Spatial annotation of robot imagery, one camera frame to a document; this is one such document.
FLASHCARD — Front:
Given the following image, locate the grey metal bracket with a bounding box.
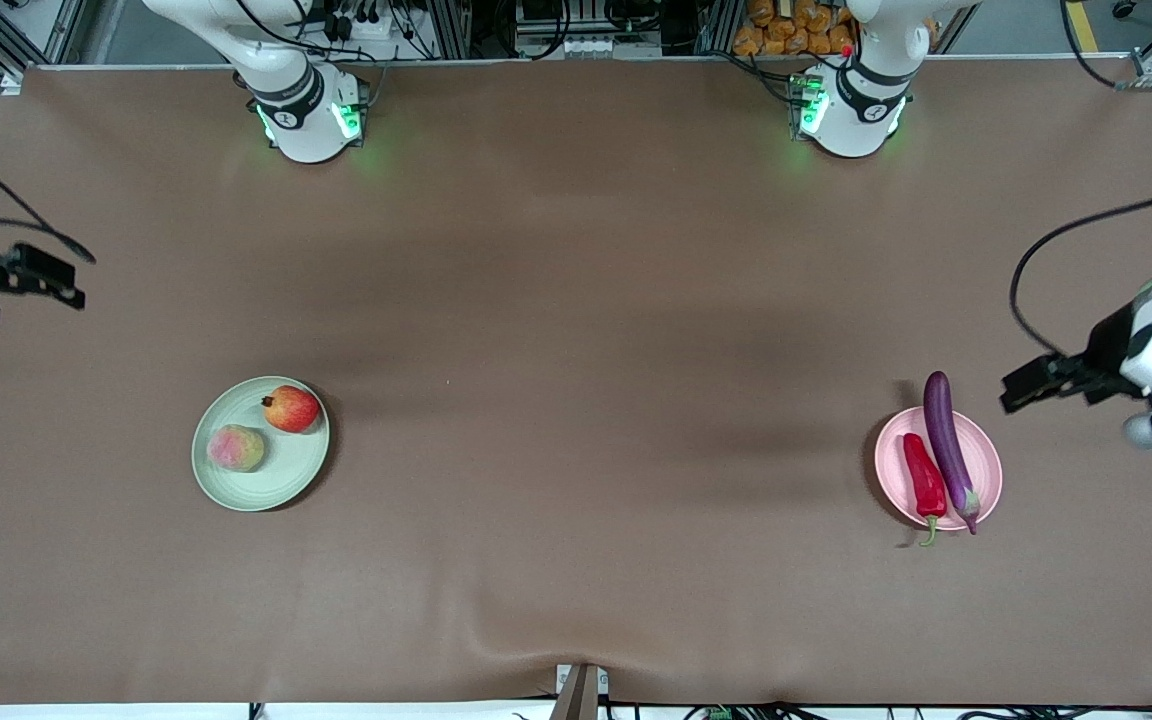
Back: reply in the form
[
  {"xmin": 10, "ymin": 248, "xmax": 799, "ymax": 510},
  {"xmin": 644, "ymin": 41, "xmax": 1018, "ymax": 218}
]
[{"xmin": 550, "ymin": 663, "xmax": 610, "ymax": 720}]

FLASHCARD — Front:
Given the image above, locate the light green plate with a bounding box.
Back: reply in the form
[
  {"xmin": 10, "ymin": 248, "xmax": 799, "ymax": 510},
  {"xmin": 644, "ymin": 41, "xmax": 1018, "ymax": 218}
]
[{"xmin": 191, "ymin": 375, "xmax": 332, "ymax": 513}]

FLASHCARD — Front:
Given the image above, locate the bag of orange items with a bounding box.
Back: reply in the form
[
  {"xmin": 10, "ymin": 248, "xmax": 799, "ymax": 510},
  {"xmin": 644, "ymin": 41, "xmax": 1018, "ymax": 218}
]
[{"xmin": 733, "ymin": 0, "xmax": 859, "ymax": 58}]

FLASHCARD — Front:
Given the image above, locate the pink plate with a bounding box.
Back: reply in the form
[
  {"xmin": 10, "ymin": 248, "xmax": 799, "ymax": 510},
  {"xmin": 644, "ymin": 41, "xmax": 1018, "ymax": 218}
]
[{"xmin": 874, "ymin": 405, "xmax": 1004, "ymax": 531}]

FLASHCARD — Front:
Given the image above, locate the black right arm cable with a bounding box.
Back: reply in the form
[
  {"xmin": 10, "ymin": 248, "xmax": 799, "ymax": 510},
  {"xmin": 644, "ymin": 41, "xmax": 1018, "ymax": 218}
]
[{"xmin": 0, "ymin": 138, "xmax": 98, "ymax": 267}]

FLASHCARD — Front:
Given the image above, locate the pink yellow peach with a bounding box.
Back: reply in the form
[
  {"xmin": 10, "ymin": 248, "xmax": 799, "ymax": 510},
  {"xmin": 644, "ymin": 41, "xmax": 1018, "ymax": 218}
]
[{"xmin": 207, "ymin": 424, "xmax": 267, "ymax": 473}]

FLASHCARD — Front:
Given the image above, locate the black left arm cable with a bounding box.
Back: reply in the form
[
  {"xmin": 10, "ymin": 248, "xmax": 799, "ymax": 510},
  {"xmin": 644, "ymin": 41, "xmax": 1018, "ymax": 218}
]
[{"xmin": 1009, "ymin": 192, "xmax": 1152, "ymax": 358}]

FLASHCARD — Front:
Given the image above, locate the red pomegranate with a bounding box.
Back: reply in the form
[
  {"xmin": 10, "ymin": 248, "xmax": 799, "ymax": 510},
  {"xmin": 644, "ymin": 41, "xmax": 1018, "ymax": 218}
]
[{"xmin": 261, "ymin": 384, "xmax": 323, "ymax": 435}]

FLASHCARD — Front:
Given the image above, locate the aluminium frame post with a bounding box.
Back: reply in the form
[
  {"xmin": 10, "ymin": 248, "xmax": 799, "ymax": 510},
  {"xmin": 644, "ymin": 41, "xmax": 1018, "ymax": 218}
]
[
  {"xmin": 694, "ymin": 0, "xmax": 745, "ymax": 57},
  {"xmin": 428, "ymin": 0, "xmax": 474, "ymax": 61}
]

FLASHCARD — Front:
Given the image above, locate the long purple eggplant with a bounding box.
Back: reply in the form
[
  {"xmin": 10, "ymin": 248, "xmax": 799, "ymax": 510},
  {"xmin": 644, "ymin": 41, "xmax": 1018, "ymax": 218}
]
[{"xmin": 923, "ymin": 371, "xmax": 982, "ymax": 536}]

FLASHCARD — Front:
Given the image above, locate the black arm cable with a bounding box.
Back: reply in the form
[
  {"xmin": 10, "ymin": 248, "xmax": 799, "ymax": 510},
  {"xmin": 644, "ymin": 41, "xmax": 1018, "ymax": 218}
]
[
  {"xmin": 1009, "ymin": 192, "xmax": 1152, "ymax": 358},
  {"xmin": 0, "ymin": 138, "xmax": 98, "ymax": 267}
]

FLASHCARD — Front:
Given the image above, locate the red chili pepper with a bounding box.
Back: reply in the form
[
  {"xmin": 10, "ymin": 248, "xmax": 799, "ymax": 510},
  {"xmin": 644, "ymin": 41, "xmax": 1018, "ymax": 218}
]
[{"xmin": 901, "ymin": 432, "xmax": 949, "ymax": 548}]

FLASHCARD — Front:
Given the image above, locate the brown table cloth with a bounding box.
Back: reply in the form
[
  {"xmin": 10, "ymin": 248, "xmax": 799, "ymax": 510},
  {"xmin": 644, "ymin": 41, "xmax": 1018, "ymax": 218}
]
[{"xmin": 0, "ymin": 55, "xmax": 1152, "ymax": 707}]

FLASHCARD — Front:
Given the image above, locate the white power strip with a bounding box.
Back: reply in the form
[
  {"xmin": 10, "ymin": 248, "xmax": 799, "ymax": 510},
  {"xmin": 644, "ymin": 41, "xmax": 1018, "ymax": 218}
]
[{"xmin": 321, "ymin": 5, "xmax": 409, "ymax": 43}]

